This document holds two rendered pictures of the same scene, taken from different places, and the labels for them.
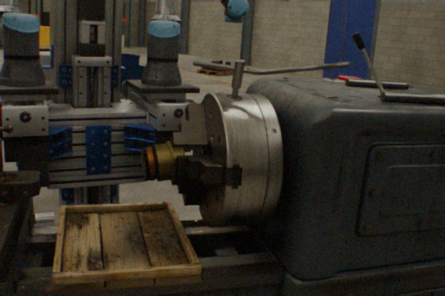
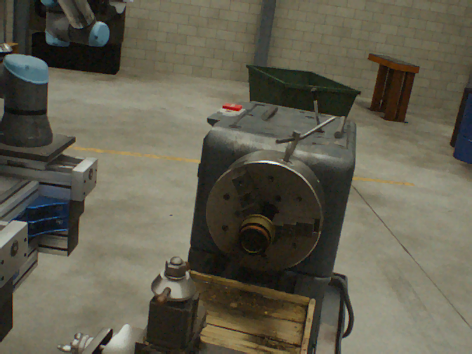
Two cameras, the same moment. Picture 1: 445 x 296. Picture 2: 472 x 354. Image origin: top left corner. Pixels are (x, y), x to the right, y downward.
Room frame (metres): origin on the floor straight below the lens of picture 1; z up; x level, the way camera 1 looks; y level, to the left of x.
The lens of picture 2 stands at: (0.50, 1.25, 1.62)
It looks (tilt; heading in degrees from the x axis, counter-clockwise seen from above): 18 degrees down; 297
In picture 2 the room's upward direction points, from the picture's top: 8 degrees clockwise
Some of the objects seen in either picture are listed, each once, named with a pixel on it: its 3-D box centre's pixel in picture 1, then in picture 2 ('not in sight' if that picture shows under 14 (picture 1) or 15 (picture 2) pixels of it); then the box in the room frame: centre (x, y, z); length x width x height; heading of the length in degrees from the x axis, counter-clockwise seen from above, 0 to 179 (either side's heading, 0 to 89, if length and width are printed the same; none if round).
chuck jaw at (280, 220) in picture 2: (206, 169); (296, 226); (0.93, 0.03, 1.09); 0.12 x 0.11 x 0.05; 17
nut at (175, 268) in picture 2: not in sight; (175, 265); (0.95, 0.55, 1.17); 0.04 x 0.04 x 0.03
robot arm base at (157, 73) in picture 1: (162, 70); (25, 122); (1.71, 0.24, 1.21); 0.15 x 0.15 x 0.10
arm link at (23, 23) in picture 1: (20, 33); not in sight; (1.49, 0.69, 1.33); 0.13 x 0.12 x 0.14; 48
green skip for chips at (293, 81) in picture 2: not in sight; (293, 111); (2.96, -4.80, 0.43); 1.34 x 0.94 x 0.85; 137
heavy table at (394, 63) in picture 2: not in sight; (387, 86); (2.86, -8.93, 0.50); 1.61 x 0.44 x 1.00; 125
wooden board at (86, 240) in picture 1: (122, 240); (237, 319); (0.97, 0.22, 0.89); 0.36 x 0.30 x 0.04; 17
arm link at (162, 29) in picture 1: (163, 38); (24, 81); (1.71, 0.24, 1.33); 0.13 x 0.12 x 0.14; 5
